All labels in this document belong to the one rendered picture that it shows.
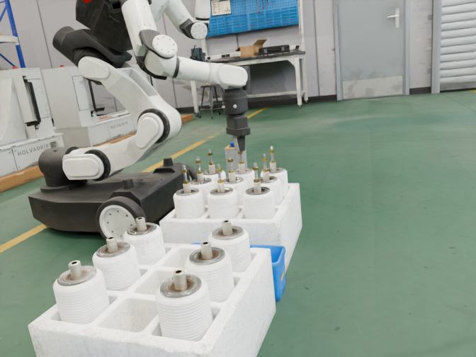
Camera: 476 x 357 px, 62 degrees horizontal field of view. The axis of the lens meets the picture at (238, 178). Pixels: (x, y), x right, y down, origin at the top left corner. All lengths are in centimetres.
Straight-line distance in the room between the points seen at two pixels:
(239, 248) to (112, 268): 28
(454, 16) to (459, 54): 49
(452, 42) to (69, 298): 590
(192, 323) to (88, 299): 23
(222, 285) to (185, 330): 13
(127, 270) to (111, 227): 69
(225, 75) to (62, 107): 279
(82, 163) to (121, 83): 39
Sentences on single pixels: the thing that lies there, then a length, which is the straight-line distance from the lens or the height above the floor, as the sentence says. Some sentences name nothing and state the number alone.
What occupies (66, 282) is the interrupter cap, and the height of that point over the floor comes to 25.
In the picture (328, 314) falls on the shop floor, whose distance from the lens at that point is 108.
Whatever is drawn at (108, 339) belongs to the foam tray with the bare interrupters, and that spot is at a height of 18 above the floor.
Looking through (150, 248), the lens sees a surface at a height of 21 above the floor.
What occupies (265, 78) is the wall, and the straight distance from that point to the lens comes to 643.
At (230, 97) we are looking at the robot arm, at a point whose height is 53.
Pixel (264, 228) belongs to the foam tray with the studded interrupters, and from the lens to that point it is 117.
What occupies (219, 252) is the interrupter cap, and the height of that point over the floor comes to 25.
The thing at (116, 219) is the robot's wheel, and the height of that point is 11.
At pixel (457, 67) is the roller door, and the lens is 630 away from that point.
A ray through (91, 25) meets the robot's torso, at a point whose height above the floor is 84.
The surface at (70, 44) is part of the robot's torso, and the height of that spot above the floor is 78.
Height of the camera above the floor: 62
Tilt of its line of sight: 15 degrees down
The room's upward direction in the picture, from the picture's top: 6 degrees counter-clockwise
